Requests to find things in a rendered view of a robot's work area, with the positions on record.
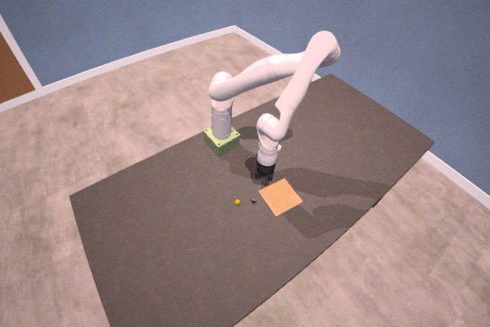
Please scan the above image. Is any orange flat mat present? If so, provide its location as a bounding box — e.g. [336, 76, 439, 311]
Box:
[259, 179, 302, 216]

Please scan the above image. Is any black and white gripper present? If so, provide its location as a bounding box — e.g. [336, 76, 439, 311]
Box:
[255, 151, 277, 181]

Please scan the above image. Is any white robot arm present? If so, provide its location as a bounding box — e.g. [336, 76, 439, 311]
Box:
[208, 31, 341, 157]

